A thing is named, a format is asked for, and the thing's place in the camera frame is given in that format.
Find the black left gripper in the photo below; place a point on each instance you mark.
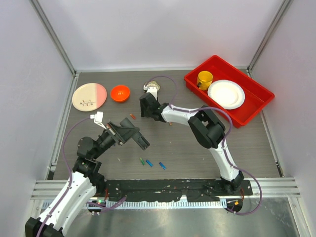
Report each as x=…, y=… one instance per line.
x=123, y=133

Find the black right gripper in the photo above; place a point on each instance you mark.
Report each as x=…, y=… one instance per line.
x=143, y=113

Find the black remote control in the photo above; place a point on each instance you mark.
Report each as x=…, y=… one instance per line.
x=142, y=141

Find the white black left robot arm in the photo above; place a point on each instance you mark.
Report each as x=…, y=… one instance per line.
x=84, y=181

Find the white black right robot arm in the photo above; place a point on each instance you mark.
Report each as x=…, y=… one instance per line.
x=208, y=130

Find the small patterned ceramic bowl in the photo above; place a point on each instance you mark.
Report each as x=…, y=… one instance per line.
x=153, y=84

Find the orange plastic bowl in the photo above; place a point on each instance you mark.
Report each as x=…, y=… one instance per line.
x=120, y=93

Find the pink cream floral plate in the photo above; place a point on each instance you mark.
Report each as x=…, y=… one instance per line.
x=89, y=97

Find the blue battery lower right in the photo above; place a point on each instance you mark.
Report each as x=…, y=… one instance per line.
x=162, y=165

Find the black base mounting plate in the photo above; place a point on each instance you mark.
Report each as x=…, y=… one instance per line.
x=168, y=190

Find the yellow mug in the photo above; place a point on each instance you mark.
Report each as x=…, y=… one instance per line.
x=204, y=80

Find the white paper plate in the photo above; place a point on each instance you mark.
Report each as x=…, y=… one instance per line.
x=227, y=94

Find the red plastic bin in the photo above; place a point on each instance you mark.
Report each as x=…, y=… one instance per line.
x=256, y=96

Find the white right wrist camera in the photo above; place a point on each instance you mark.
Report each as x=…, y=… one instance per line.
x=152, y=91

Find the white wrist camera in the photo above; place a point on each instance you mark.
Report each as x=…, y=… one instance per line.
x=98, y=119
x=152, y=91

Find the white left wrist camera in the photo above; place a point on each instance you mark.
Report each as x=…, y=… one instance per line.
x=98, y=119

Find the white slotted cable duct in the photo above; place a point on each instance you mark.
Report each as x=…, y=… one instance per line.
x=181, y=204

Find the aluminium left frame post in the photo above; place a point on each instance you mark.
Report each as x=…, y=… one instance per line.
x=51, y=32

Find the aluminium frame post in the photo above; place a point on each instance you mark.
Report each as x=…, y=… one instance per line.
x=51, y=32
x=282, y=10

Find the aluminium front frame rail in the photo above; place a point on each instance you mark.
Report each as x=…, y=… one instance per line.
x=272, y=188

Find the aluminium right frame post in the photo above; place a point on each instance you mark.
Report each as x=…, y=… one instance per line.
x=282, y=10

